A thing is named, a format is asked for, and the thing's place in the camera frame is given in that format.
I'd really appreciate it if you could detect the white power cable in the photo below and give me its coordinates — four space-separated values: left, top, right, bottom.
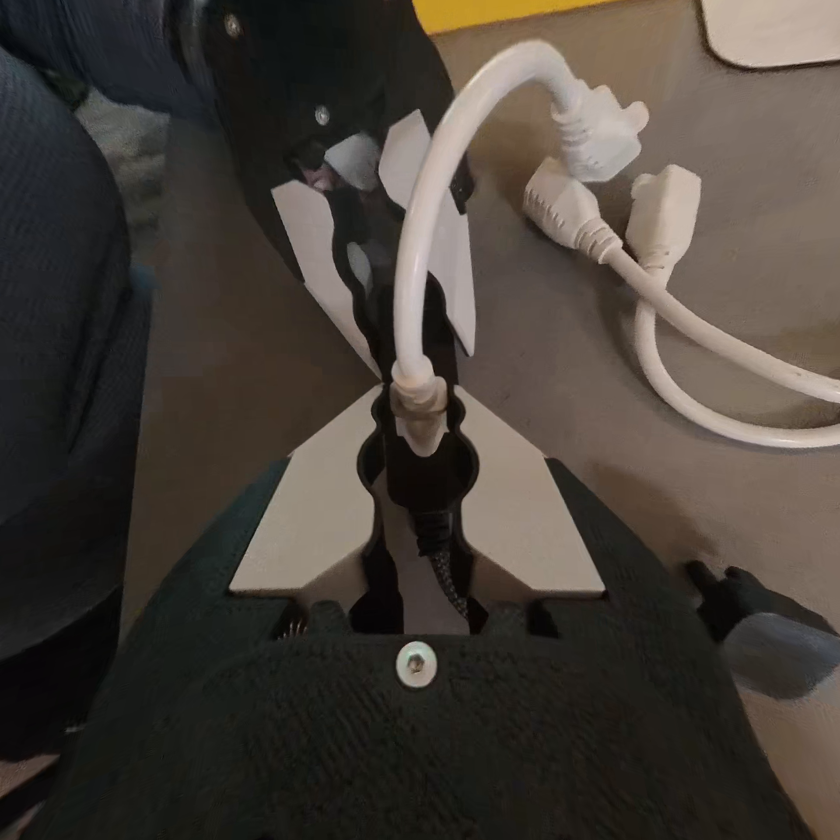
394 39 578 382

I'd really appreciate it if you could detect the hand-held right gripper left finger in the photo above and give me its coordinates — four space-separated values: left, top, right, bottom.
228 384 404 635

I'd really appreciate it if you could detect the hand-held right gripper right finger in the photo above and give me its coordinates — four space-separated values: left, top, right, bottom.
449 386 608 634

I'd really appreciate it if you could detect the white spare plug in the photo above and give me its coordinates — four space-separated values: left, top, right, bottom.
629 164 703 271
523 157 624 265

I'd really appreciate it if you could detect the black power adapter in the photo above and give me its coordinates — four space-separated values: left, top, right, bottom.
384 420 463 519

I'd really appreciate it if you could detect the black braided cable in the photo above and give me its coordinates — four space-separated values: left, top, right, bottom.
413 508 475 634

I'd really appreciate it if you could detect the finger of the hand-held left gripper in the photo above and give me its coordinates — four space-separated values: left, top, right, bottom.
271 180 395 385
379 110 475 391

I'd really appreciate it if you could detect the person's leg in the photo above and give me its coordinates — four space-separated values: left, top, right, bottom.
0 46 155 765

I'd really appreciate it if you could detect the yellow plastic bin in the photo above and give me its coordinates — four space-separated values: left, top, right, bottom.
412 0 697 35

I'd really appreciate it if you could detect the white spare cable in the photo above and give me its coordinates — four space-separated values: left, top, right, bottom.
607 243 840 404
633 262 840 450

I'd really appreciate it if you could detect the black and grey object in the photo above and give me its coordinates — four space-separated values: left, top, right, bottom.
686 561 840 700

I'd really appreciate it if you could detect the white angled cord connector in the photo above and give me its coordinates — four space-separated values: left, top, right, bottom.
550 82 651 183

